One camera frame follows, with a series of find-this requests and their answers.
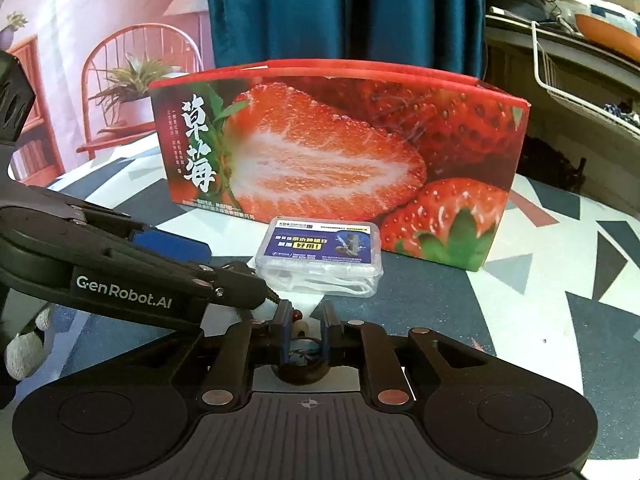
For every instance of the clear plastic floss pick box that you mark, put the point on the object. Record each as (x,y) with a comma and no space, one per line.
(320,250)

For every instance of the teal curtain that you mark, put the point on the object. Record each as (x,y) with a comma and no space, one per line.
(325,10)

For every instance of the orange bowl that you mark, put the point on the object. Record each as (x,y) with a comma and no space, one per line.
(605,27)

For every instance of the black dressing table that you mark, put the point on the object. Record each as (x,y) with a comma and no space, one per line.
(565,40)

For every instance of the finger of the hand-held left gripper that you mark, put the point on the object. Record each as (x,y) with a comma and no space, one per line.
(240,287)
(170,245)

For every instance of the red strawberry print cardboard box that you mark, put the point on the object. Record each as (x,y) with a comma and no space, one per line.
(325,160)

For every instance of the pink room wall poster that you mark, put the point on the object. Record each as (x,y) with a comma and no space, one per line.
(100,10)

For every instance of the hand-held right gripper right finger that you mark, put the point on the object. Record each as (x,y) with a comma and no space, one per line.
(331,332)

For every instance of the white plush ball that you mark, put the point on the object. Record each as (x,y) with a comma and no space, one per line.
(22,355)

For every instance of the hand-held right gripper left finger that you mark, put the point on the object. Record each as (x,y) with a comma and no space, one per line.
(285,330)

